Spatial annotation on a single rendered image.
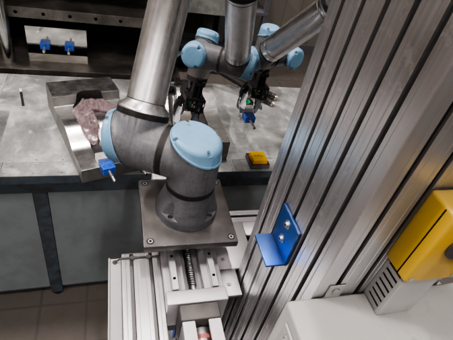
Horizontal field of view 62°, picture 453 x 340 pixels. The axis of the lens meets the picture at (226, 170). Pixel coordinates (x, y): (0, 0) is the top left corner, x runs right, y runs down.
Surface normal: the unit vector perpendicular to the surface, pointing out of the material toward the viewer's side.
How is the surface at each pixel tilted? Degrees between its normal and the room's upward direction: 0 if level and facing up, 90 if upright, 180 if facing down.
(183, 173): 90
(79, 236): 90
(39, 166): 0
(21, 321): 0
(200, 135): 7
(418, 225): 90
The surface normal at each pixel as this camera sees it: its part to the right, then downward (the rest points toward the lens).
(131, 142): -0.11, 0.17
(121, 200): 0.24, 0.65
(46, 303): 0.18, -0.75
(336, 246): -0.96, 0.00
